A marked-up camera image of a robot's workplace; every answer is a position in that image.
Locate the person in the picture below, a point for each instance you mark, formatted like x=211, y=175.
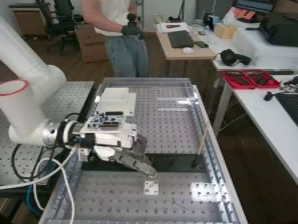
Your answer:
x=126, y=53

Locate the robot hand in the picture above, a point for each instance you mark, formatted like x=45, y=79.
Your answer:
x=110, y=133

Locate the wooden cabinet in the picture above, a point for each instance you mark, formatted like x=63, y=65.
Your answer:
x=27, y=21

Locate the cardboard box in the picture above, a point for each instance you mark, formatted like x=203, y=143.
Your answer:
x=90, y=45

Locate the thin stick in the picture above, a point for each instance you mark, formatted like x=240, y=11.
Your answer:
x=202, y=140

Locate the black phone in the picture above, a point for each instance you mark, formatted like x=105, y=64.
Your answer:
x=200, y=44

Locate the screen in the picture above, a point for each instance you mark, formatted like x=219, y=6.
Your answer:
x=254, y=5

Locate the black case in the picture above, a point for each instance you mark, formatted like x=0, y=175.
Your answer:
x=279, y=30

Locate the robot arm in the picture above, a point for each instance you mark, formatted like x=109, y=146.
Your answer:
x=26, y=73

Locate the red tray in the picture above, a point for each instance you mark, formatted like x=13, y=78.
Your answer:
x=236, y=80
x=266, y=78

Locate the white desk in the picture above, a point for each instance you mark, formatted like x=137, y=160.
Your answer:
x=260, y=113
x=260, y=55

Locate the black keyboard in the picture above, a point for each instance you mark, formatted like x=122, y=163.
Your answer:
x=179, y=39
x=290, y=106

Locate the light wooden box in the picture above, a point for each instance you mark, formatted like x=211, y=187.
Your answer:
x=223, y=31

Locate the white mouse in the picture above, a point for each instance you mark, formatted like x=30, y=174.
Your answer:
x=187, y=50

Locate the wooden desk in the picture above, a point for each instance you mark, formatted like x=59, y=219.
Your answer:
x=176, y=55

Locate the black office chair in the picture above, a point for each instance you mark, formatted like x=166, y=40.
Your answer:
x=59, y=20

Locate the small white box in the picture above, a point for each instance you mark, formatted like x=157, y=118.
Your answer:
x=114, y=100

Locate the black plate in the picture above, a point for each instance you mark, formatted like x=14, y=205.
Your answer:
x=176, y=162

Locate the small white flat plate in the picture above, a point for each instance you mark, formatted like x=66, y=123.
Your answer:
x=150, y=187

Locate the clear box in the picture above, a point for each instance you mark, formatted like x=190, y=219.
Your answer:
x=202, y=110

